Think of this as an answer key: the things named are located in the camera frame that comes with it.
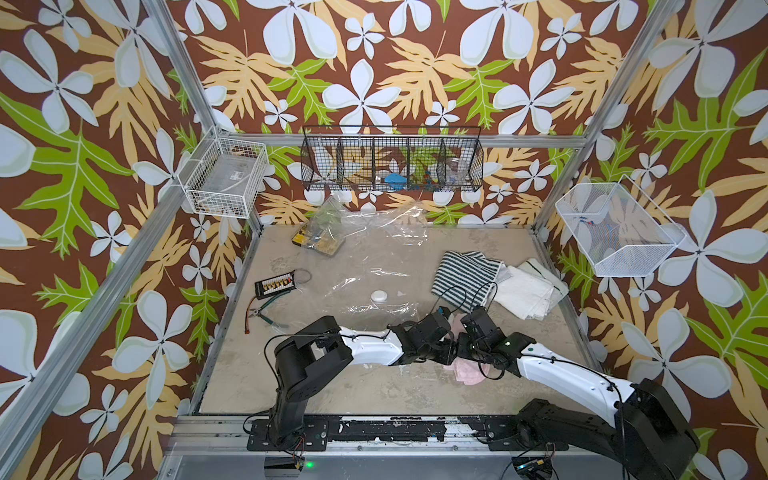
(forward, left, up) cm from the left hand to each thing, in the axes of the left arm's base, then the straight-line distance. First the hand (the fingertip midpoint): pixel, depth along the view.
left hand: (458, 349), depth 84 cm
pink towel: (-5, -2, -2) cm, 6 cm away
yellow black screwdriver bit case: (+42, +45, -1) cm, 62 cm away
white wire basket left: (+40, +69, +29) cm, 85 cm away
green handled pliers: (+14, +63, -4) cm, 64 cm away
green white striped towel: (+24, -7, 0) cm, 25 cm away
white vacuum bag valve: (+18, +23, -2) cm, 30 cm away
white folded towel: (+20, -27, 0) cm, 33 cm away
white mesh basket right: (+25, -44, +23) cm, 56 cm away
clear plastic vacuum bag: (+27, +25, -5) cm, 37 cm away
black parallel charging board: (+23, +59, -3) cm, 63 cm away
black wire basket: (+54, +19, +27) cm, 63 cm away
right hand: (+2, +1, -2) cm, 3 cm away
